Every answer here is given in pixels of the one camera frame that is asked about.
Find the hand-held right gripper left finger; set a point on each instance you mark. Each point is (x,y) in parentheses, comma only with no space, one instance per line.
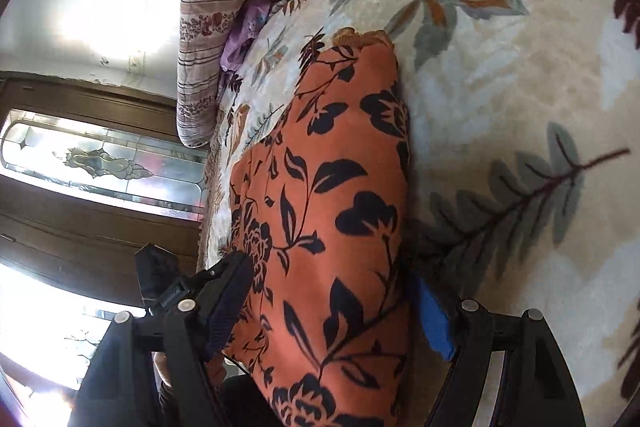
(230,302)

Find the wooden door with patterned glass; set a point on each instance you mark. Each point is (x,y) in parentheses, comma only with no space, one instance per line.
(100,167)

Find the leaf print fleece blanket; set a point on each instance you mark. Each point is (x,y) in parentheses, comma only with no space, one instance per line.
(500,107)

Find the orange floral pants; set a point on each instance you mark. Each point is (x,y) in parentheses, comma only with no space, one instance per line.
(325,207)

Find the striped floral bolster pillow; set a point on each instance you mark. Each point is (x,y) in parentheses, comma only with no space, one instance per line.
(215,7)

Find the purple cloth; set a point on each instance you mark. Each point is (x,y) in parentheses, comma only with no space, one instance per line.
(242,37)

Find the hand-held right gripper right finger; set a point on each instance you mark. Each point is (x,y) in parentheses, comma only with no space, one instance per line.
(435,317)

